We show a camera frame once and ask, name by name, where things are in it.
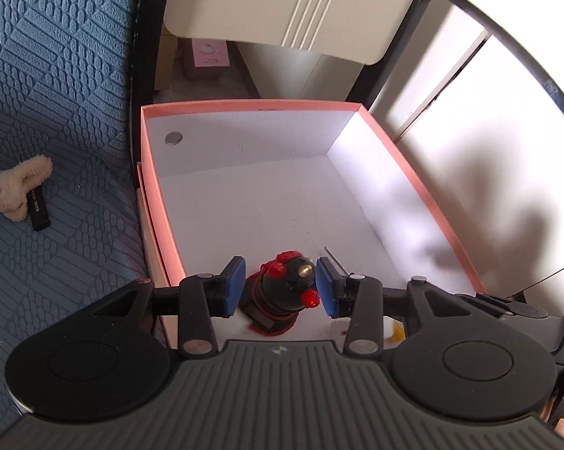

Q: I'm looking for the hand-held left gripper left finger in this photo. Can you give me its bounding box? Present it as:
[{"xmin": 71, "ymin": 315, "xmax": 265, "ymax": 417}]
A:
[{"xmin": 92, "ymin": 256, "xmax": 248, "ymax": 358}]

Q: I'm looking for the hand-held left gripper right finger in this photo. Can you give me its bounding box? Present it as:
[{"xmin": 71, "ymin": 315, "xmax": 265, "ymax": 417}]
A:
[{"xmin": 316, "ymin": 257, "xmax": 476, "ymax": 356}]

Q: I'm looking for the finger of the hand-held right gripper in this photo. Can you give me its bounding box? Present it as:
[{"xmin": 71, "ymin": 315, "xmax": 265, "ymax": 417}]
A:
[{"xmin": 456, "ymin": 291, "xmax": 551, "ymax": 320}]

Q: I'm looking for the black and red toy figure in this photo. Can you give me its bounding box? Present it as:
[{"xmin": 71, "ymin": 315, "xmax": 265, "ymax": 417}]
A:
[{"xmin": 239, "ymin": 252, "xmax": 321, "ymax": 336}]

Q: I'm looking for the pink cardboard box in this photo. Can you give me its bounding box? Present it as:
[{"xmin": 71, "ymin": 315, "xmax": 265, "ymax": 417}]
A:
[{"xmin": 135, "ymin": 98, "xmax": 490, "ymax": 352}]

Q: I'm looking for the black lipstick tube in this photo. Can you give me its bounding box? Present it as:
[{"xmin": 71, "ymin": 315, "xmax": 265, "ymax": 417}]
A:
[{"xmin": 26, "ymin": 186, "xmax": 51, "ymax": 231}]

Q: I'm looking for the blue textured seat cushion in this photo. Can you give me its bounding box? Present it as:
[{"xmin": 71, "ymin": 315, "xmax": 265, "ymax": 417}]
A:
[{"xmin": 0, "ymin": 0, "xmax": 163, "ymax": 427}]

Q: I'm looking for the pink printed carton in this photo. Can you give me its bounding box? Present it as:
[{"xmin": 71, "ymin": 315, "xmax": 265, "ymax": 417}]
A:
[{"xmin": 184, "ymin": 40, "xmax": 230, "ymax": 80}]

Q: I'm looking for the white fluffy hair clip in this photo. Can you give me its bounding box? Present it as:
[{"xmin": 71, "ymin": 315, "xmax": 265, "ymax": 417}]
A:
[{"xmin": 0, "ymin": 154, "xmax": 54, "ymax": 221}]

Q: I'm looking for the black curved metal tube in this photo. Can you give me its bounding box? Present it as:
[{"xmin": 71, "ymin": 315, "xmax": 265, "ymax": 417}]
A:
[{"xmin": 436, "ymin": 0, "xmax": 564, "ymax": 141}]

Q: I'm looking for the cream chair seat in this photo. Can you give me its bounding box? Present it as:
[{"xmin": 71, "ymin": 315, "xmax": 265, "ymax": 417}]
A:
[{"xmin": 164, "ymin": 0, "xmax": 433, "ymax": 66}]

